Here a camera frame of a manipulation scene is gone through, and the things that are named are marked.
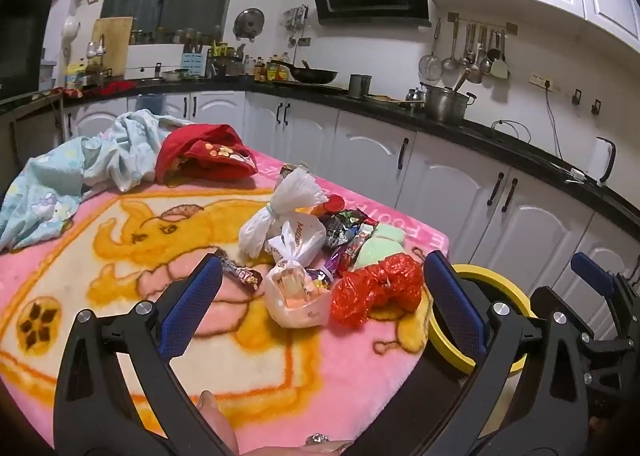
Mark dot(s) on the small steel kettle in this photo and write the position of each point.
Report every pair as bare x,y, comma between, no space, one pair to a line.
414,94

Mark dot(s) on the steel stock pot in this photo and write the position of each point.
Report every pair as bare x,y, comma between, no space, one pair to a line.
447,103

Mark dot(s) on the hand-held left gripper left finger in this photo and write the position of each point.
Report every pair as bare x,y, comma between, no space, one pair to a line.
190,308

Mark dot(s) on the black wok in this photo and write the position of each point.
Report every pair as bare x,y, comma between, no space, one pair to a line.
315,75

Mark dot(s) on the white power strip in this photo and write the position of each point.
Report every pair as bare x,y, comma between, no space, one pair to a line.
540,80

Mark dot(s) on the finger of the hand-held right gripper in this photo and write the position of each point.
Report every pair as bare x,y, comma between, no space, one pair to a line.
590,267
545,298

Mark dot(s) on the wooden cutting board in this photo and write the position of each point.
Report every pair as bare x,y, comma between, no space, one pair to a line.
112,45

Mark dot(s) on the metal faucet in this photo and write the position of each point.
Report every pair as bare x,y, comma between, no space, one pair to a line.
97,48

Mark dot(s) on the light green wrapper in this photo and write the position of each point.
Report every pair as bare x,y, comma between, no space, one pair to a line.
375,248

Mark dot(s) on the hanging pan lid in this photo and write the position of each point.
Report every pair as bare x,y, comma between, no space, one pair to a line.
248,23

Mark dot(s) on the row of spice jars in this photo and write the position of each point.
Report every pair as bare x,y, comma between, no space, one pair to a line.
175,35

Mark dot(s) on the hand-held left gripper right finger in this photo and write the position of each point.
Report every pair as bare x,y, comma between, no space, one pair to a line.
455,303

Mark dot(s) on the hanging metal strainer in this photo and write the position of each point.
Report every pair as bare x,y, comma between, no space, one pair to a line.
430,66

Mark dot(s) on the black microwave oven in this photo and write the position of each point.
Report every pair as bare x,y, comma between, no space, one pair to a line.
20,45

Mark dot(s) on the white plastic bag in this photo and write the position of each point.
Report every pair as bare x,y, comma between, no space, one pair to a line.
295,191

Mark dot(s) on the clear plastic bag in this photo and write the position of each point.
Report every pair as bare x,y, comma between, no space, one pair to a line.
295,306

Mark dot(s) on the red printed cloth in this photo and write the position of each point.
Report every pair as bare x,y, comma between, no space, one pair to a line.
200,145

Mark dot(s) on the white brown-print bread bag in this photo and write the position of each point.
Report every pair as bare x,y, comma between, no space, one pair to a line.
305,236

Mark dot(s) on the row of hanging utensils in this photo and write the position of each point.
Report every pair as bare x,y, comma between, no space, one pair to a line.
482,60

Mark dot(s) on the person's left hand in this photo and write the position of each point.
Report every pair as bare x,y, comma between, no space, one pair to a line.
217,418

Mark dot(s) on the purple snack wrapper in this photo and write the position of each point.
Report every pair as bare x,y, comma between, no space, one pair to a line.
335,261

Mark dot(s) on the black kitchen countertop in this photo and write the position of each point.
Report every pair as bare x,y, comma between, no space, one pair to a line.
500,138

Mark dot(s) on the black wall hook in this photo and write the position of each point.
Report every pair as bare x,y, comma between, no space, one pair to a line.
577,96
595,106

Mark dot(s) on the brown chocolate bar wrapper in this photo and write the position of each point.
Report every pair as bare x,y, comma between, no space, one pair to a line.
245,276

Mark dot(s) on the yellow-rimmed black trash bin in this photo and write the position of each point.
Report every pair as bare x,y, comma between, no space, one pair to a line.
500,281

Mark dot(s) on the pink printed blanket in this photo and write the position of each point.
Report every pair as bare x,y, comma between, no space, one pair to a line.
310,376

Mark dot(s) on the red plastic bag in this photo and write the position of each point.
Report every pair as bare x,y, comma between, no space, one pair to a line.
370,286

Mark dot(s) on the blue knife block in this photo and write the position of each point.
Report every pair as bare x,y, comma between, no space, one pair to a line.
193,64

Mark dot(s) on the metal cup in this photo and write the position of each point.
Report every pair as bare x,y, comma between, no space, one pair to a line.
360,85

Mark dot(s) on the group of sauce bottles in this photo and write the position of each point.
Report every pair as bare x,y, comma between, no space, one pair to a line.
270,69

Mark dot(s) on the light blue printed cloth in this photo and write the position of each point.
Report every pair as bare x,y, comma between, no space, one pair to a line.
50,186

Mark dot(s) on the black snack wrapper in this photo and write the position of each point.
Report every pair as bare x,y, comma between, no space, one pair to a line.
345,226

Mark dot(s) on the white plastic wall holder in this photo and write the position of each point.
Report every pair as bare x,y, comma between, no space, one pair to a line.
71,30

